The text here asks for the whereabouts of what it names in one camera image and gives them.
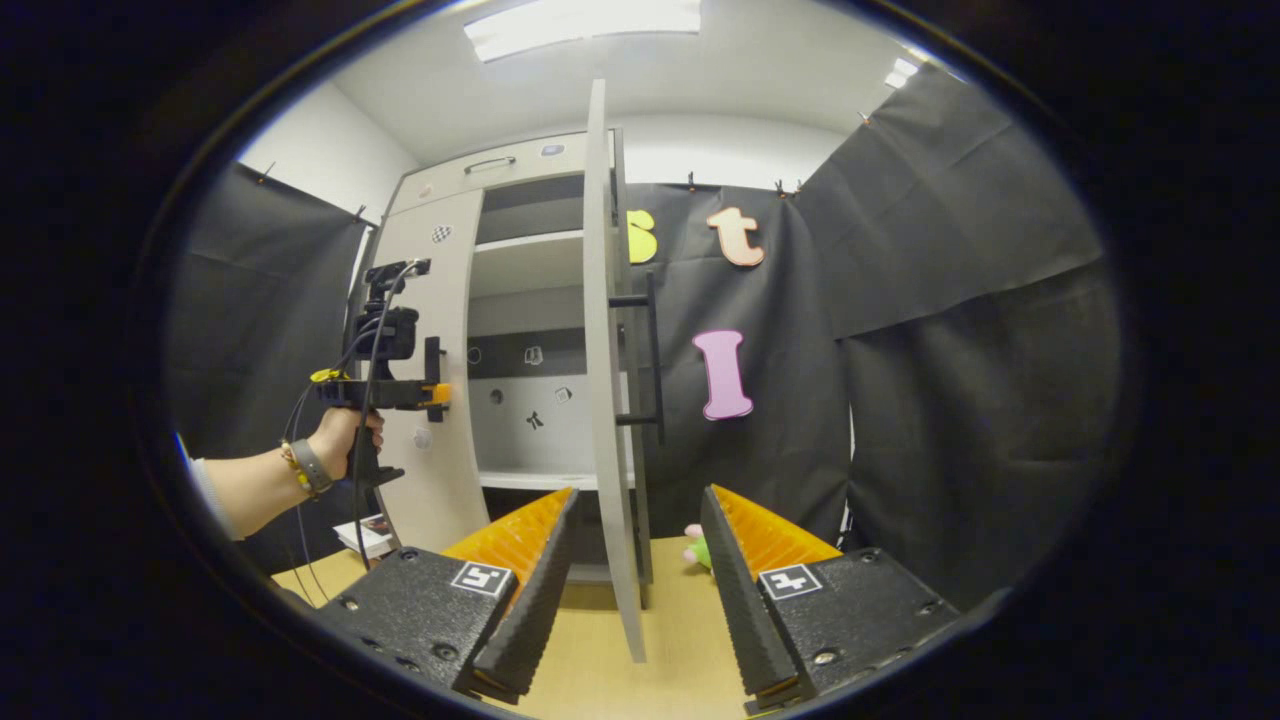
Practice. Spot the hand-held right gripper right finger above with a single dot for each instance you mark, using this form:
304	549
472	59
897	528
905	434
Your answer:
745	600

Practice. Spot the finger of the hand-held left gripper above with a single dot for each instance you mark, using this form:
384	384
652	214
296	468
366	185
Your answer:
430	395

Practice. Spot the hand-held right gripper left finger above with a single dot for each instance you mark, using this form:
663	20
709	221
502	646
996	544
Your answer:
535	600

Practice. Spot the beige shoe cabinet door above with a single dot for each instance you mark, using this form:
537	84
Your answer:
445	280
600	400

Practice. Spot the beige double-door shoe cabinet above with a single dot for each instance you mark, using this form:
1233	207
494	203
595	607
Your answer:
530	400

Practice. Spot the green and pink toy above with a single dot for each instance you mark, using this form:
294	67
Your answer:
700	550

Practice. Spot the grey wrist band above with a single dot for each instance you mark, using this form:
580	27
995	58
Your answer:
312	468

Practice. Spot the white book with portrait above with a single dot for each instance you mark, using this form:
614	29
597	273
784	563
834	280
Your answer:
365	535

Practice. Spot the black backdrop cloth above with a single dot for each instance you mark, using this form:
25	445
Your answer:
950	400

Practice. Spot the large ceiling light panel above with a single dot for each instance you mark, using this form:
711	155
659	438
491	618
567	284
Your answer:
580	25

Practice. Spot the small ceiling light panel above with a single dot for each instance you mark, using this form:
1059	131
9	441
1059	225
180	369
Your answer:
902	72

